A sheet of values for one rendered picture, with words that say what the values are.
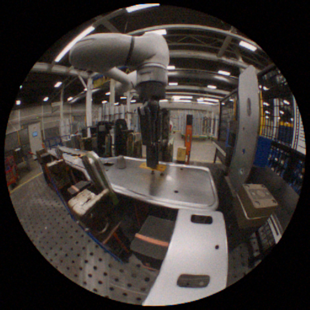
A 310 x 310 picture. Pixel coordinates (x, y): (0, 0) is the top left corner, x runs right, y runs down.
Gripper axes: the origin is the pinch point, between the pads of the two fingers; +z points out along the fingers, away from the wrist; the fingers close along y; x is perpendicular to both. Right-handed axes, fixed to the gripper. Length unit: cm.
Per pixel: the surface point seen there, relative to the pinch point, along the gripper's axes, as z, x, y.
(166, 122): -9.7, 0.5, -15.5
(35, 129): -64, -702, -19
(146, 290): 36, 9, 33
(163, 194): 6.5, 6.0, 9.0
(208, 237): 6.5, 16.7, 18.5
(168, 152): 3.2, 2.1, -13.2
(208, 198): 6.6, 17.3, 8.1
